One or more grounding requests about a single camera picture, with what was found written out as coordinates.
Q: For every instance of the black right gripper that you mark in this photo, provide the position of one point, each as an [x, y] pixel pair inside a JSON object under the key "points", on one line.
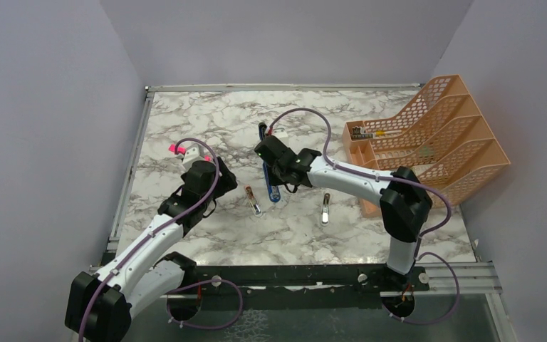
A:
{"points": [[275, 182]]}

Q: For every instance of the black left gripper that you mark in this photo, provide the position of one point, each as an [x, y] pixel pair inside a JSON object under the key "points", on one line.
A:
{"points": [[227, 182]]}

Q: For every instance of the blue stapler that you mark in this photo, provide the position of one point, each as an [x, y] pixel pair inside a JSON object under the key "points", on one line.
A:
{"points": [[273, 191]]}

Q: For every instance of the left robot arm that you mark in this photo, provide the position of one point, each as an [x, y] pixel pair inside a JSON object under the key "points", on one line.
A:
{"points": [[101, 306]]}

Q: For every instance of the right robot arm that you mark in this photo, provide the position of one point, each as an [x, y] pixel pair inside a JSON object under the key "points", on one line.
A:
{"points": [[403, 201]]}

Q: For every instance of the pink flat plastic bar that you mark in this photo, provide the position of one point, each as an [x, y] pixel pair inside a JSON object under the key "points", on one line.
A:
{"points": [[177, 150]]}

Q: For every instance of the black piano keyboard ruler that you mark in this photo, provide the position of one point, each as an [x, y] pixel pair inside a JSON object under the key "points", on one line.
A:
{"points": [[360, 133]]}

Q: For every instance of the yellow pen in organizer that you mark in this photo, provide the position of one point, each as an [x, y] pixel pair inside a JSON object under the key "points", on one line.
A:
{"points": [[380, 134]]}

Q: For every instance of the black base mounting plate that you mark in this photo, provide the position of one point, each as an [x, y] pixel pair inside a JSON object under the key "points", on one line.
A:
{"points": [[294, 287]]}

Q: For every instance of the peach plastic desk organizer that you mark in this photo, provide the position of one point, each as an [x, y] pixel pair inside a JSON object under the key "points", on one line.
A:
{"points": [[440, 134]]}

